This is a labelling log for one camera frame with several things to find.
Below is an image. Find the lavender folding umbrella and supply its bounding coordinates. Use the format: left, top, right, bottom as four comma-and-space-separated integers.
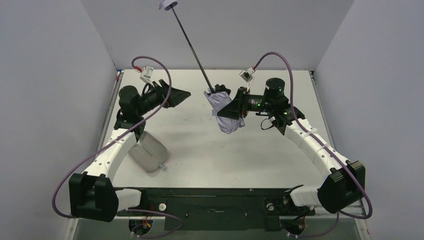
158, 0, 245, 134

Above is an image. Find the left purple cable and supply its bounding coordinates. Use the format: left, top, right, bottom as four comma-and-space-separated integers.
51, 55, 185, 239

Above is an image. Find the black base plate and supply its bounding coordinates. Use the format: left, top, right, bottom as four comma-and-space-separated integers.
82, 186, 350, 232

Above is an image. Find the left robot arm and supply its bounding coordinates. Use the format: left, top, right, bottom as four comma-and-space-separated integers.
68, 79, 191, 222

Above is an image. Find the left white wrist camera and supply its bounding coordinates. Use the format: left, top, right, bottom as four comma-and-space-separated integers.
139, 65, 154, 85

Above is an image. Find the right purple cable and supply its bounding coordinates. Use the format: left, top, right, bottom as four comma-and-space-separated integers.
253, 51, 374, 239

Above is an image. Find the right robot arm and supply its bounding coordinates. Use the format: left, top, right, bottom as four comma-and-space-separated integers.
212, 77, 366, 214

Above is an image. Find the pink umbrella case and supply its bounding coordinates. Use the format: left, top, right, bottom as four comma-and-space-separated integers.
128, 131, 170, 173

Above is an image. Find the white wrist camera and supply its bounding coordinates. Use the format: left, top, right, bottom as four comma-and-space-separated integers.
239, 67, 255, 91
139, 65, 154, 85

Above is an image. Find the purple cable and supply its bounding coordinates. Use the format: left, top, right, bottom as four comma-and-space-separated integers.
51, 55, 185, 239
253, 51, 374, 239

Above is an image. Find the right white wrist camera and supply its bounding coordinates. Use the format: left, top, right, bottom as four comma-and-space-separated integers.
239, 67, 255, 91

